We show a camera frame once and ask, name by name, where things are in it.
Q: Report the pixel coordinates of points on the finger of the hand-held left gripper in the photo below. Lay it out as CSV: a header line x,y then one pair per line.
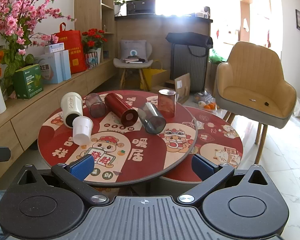
x,y
1,155

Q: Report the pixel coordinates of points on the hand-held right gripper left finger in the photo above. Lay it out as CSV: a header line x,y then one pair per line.
x,y
82,167

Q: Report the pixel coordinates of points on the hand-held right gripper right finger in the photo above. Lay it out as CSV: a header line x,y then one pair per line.
x,y
202,168

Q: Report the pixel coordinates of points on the small white plastic cup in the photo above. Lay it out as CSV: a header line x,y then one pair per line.
x,y
82,130

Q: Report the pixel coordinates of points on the clear grey cup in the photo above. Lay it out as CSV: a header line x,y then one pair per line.
x,y
96,106

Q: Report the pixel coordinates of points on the tall white cup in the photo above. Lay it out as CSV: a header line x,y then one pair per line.
x,y
71,105

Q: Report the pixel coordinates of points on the dark smoky clear cup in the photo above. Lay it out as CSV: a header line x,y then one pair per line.
x,y
151,118

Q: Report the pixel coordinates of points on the brown clear cup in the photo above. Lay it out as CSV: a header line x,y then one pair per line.
x,y
167,103

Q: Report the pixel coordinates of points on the small red printed round table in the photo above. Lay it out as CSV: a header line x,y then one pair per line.
x,y
215,140

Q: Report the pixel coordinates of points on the low wooden cabinet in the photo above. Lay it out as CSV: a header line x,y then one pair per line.
x,y
20,120

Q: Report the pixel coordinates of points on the large red printed round table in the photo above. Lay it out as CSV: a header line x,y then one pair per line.
x,y
130,150

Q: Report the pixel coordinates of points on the plastic bag of oranges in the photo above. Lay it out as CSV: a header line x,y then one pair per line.
x,y
205,101

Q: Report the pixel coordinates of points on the red metal tumbler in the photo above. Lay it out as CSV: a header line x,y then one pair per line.
x,y
120,108

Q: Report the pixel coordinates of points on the green box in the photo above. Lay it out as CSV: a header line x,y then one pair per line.
x,y
27,82

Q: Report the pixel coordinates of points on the brown cardboard box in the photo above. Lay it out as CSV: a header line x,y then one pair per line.
x,y
183,86

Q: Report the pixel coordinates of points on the yellow armchair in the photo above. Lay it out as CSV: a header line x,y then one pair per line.
x,y
250,80

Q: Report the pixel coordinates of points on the grey ribbed suitcase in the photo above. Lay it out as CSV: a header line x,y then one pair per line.
x,y
187,67

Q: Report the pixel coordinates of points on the white and blue box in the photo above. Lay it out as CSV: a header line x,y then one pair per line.
x,y
55,67

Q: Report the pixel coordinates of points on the yellow paper bag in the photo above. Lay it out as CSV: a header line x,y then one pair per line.
x,y
153,77

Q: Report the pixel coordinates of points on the grey chair with wooden legs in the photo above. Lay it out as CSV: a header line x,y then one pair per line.
x,y
132,66

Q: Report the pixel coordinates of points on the white plastic bag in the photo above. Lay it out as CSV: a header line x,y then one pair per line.
x,y
299,107

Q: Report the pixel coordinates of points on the red tote bag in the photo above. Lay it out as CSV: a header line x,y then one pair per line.
x,y
71,50

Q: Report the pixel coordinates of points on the books on chair seat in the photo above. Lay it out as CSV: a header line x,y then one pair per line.
x,y
133,60

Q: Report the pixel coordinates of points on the small white flat box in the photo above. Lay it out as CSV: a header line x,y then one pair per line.
x,y
54,48

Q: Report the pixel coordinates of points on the red flower pot plant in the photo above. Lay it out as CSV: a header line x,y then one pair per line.
x,y
93,42

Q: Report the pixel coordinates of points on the grey printed cushion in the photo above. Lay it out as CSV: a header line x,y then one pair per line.
x,y
133,50

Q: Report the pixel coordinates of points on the black bag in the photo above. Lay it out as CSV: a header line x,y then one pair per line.
x,y
188,38

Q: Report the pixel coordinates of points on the pink blossom branches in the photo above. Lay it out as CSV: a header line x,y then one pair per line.
x,y
17,12

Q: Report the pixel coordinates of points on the tall wooden shelf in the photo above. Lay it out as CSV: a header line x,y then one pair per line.
x,y
90,7

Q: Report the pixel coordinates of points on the green potted plant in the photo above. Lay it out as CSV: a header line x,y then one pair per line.
x,y
119,2

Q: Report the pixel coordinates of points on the black printer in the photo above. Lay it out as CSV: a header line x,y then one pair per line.
x,y
141,6

